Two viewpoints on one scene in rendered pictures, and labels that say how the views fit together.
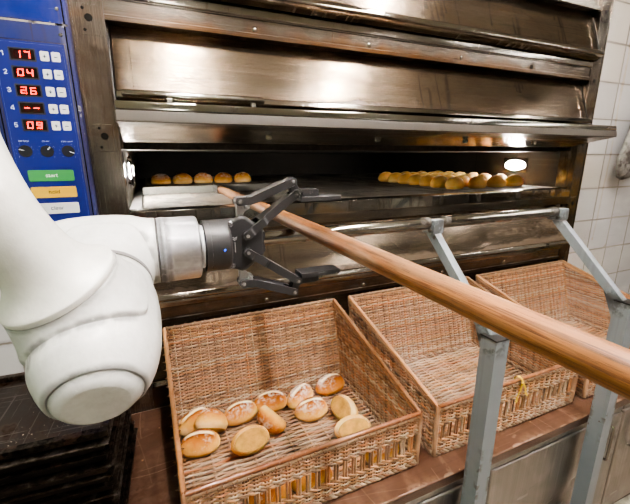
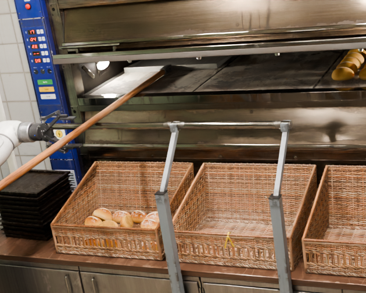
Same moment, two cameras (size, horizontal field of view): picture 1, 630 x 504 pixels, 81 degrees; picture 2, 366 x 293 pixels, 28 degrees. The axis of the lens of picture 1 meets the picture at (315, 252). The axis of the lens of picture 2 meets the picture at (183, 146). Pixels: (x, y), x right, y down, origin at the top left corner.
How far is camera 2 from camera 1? 282 cm
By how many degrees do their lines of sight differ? 48
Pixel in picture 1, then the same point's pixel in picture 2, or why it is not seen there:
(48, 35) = (38, 22)
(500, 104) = (326, 15)
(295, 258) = (165, 131)
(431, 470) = (162, 264)
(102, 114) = (62, 51)
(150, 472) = not seen: hidden behind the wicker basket
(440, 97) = (260, 17)
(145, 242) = (13, 131)
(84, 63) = (54, 29)
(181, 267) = (23, 139)
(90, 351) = not seen: outside the picture
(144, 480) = not seen: hidden behind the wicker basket
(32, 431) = (22, 189)
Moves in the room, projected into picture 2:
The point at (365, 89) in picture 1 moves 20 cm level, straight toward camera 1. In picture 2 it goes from (196, 21) to (159, 31)
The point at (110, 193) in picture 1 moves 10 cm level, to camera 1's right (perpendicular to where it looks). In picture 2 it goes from (69, 88) to (80, 90)
